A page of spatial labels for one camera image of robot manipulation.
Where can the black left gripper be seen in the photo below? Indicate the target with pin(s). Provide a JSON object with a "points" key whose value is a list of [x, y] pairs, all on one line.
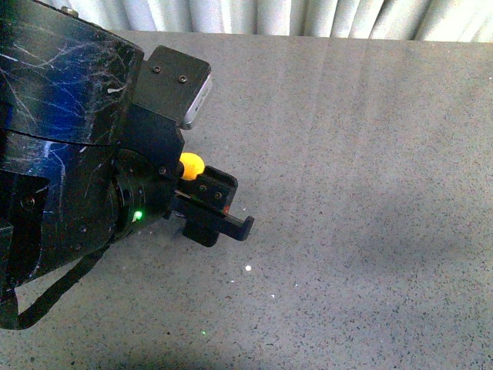
{"points": [[148, 182]]}

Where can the white pleated curtain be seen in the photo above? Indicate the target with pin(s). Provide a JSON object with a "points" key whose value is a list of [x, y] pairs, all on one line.
{"points": [[423, 20]]}

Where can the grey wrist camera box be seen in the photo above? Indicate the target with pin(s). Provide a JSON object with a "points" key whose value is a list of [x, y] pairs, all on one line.
{"points": [[174, 85]]}

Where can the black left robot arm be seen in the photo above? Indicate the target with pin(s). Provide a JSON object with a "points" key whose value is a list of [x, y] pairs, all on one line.
{"points": [[92, 152]]}

